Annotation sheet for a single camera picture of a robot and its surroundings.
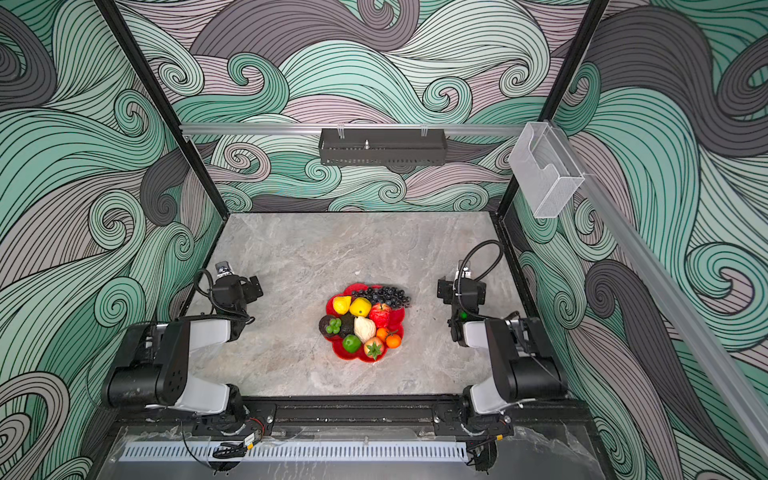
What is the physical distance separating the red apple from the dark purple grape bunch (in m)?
0.02

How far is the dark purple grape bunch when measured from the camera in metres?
0.87

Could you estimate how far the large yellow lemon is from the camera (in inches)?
34.3

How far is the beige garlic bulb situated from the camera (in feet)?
2.78

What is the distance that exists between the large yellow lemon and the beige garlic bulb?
0.07ft

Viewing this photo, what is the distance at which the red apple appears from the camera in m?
0.87
